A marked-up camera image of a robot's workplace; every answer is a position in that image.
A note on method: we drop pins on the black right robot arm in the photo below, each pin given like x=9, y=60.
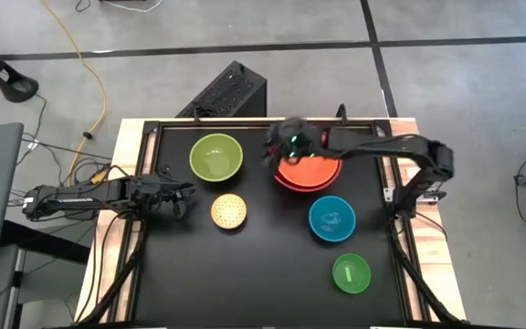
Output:
x=381, y=144

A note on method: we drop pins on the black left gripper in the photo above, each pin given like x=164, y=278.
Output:
x=165, y=194

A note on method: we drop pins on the large lime green bowl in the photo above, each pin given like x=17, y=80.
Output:
x=216, y=157

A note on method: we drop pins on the black flat floor bar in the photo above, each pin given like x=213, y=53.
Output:
x=48, y=242

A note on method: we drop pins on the black table mat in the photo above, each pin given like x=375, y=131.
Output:
x=254, y=274

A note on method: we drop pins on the blue bowl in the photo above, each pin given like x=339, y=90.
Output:
x=332, y=219

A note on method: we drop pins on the orange bowl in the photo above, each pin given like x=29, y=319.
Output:
x=308, y=172

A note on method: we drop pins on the yellow bowl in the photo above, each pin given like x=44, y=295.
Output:
x=228, y=211

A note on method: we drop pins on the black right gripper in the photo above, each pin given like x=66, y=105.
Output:
x=304, y=137

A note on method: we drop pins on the red bowl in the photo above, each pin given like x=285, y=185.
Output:
x=308, y=189

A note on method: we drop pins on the small green bowl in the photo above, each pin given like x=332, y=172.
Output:
x=351, y=274

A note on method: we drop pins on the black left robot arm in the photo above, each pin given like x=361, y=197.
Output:
x=71, y=199

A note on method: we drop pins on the black computer tower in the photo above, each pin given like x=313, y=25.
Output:
x=228, y=93

